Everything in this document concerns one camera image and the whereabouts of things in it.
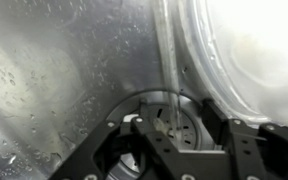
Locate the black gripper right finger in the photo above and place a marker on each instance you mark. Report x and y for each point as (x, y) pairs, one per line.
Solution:
(260, 153)

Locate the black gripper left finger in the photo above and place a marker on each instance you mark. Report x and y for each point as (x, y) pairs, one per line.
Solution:
(100, 152)

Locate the clear plastic straw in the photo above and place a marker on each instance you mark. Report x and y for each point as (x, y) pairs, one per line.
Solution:
(166, 42)

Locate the sink drain strainer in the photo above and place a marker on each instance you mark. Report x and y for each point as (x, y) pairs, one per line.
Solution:
(194, 135)

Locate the stainless steel sink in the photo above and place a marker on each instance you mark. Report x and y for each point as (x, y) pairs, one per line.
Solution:
(66, 64)

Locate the clear plastic lid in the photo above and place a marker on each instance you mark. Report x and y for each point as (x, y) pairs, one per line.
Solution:
(240, 50)

